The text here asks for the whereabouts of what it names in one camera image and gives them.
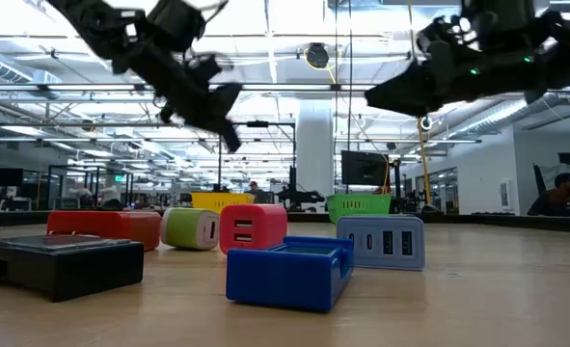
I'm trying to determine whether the black metal table frame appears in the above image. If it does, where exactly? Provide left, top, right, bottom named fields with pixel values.
left=0, top=210, right=570, bottom=235

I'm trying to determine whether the pink cube charger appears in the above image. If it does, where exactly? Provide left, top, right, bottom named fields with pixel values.
left=219, top=203, right=288, bottom=255

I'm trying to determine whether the black box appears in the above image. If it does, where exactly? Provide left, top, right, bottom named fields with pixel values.
left=0, top=234, right=145, bottom=303

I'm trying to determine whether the green and white charger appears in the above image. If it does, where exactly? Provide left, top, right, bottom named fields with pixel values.
left=161, top=206, right=221, bottom=251

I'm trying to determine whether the white round pillar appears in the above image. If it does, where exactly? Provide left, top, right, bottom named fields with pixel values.
left=296, top=98, right=337, bottom=213

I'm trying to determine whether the black monitor on stand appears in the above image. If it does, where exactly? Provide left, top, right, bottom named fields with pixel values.
left=340, top=149, right=391, bottom=194

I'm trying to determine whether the small black monitor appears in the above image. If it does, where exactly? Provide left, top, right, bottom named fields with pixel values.
left=0, top=167, right=25, bottom=188

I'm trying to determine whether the yellow plastic basket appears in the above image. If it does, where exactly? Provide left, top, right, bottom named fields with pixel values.
left=190, top=192, right=256, bottom=215

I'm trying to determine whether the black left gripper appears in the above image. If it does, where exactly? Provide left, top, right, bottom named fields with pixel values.
left=113, top=42, right=244, bottom=154

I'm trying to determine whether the green plastic basket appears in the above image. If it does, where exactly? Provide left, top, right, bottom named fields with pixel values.
left=326, top=193, right=393, bottom=224

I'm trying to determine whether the long yellow cable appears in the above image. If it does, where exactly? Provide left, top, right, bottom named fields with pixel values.
left=407, top=0, right=433, bottom=208

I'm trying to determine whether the red charger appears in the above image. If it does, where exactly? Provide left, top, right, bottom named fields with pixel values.
left=46, top=210, right=163, bottom=252

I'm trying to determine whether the yellow reel cord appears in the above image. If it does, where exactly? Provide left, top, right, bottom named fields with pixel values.
left=303, top=47, right=392, bottom=194

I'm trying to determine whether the light blue multiport charger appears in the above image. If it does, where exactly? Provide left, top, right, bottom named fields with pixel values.
left=336, top=214, right=426, bottom=271

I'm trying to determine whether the person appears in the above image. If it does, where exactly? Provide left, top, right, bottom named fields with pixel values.
left=527, top=172, right=570, bottom=218
left=246, top=180, right=266, bottom=203

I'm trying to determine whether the black background station frame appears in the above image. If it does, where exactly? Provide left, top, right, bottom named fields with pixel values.
left=46, top=164, right=135, bottom=209

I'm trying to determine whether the blue box with screen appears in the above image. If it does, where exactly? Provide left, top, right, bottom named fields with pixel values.
left=225, top=235, right=355, bottom=313

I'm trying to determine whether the black background gantry frame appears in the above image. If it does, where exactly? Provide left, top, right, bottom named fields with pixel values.
left=216, top=120, right=297, bottom=194

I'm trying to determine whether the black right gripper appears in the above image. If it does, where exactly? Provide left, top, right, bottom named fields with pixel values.
left=364, top=13, right=556, bottom=119

